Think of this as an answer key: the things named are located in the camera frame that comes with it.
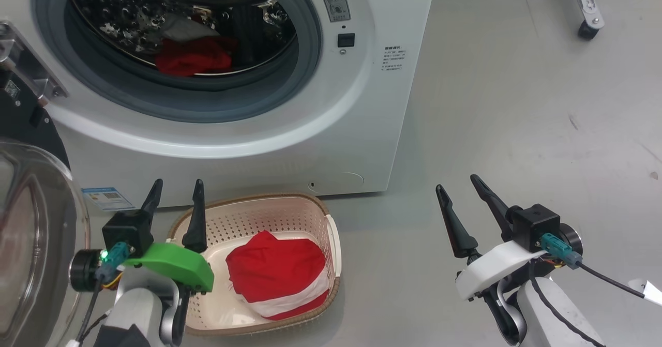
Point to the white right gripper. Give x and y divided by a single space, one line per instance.
491 272

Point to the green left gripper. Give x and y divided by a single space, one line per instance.
176 264

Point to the red and white garment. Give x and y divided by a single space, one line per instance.
274 269

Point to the dark grey washing machine door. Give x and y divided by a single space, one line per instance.
31 233

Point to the plain red garment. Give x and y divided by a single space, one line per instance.
191 57

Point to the beige perforated laundry basket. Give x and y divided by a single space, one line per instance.
258 212

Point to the white front-load washing machine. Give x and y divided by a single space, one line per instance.
336 130

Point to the blue white energy label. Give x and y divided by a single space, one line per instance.
108 198

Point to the light grey garment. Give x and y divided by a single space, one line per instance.
183 29

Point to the white paper tag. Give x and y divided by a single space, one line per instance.
651 291

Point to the metal chair leg with caster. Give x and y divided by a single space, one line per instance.
587 5

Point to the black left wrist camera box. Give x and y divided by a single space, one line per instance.
126 230

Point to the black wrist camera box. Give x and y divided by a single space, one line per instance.
535 225
126 230

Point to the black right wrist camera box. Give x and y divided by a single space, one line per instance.
535 225

